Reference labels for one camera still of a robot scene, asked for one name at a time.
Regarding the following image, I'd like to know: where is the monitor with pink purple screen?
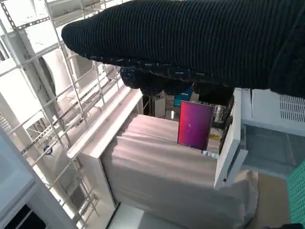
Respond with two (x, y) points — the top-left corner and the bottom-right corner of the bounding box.
(177, 100), (214, 150)

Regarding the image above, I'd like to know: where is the teal box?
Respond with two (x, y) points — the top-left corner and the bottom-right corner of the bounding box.
(173, 85), (193, 107)

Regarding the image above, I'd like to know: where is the white metal strut frame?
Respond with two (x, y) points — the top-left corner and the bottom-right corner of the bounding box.
(0, 0), (124, 225)

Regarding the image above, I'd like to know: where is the white partition panel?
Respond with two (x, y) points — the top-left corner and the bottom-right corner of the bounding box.
(67, 89), (144, 208)

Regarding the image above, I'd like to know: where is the white round duct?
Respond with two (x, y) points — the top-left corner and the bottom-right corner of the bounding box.
(38, 45), (79, 98)

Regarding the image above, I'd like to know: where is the white mesh front cabinet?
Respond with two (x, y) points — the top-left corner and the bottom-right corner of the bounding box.
(213, 88), (305, 189)

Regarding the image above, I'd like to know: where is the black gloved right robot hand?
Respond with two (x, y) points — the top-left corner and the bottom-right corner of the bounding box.
(61, 0), (305, 102)

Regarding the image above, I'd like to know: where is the green cutting mat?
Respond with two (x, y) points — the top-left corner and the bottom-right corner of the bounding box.
(285, 159), (305, 226)

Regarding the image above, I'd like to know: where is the white unit with dark window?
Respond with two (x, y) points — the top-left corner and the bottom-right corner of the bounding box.
(0, 126), (79, 229)

